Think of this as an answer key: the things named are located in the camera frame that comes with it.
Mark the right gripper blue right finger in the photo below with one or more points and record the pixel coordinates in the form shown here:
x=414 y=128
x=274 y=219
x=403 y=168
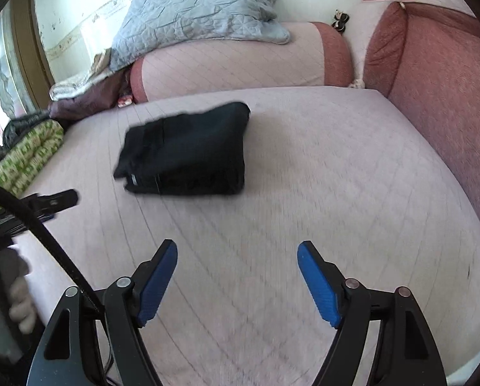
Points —
x=405 y=354

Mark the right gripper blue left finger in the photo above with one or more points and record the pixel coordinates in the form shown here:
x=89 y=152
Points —
x=69 y=353

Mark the black pants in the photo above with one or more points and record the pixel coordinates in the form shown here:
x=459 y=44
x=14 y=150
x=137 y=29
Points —
x=188 y=154

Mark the green patterned cloth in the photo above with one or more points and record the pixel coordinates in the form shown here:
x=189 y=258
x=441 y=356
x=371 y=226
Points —
x=22 y=164

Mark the dark grey garment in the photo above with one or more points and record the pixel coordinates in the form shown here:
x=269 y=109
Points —
x=17 y=128

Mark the dark maroon cloth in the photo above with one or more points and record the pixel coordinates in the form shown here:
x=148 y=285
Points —
x=100 y=97

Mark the pink bolster pillow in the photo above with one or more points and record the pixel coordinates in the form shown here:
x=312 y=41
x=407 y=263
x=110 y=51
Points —
x=316 y=55

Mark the grey quilted blanket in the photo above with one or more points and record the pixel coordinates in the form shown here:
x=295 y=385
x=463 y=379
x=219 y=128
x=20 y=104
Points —
x=154 y=24

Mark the small black white toy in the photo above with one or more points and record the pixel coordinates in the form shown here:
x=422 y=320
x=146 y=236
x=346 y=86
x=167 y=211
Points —
x=340 y=20

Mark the wooden window frame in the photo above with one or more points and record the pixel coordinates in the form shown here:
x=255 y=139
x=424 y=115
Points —
x=30 y=71

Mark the red corduroy cushion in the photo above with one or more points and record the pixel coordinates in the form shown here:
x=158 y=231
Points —
x=424 y=56

